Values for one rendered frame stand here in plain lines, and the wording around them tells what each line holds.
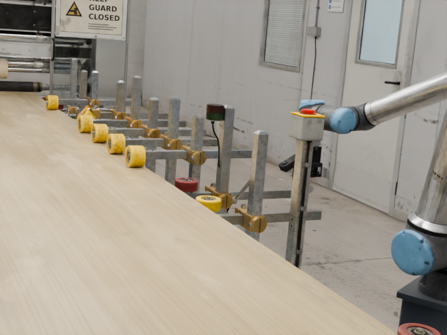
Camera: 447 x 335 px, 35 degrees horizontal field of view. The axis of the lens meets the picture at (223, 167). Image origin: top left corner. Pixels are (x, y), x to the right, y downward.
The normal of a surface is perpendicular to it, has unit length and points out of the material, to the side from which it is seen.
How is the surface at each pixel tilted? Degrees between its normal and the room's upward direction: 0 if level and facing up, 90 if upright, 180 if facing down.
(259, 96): 90
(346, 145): 90
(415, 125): 90
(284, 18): 90
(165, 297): 0
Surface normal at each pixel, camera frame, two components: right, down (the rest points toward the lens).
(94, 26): 0.42, 0.22
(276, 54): -0.91, 0.02
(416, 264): -0.76, 0.16
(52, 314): 0.07, -0.98
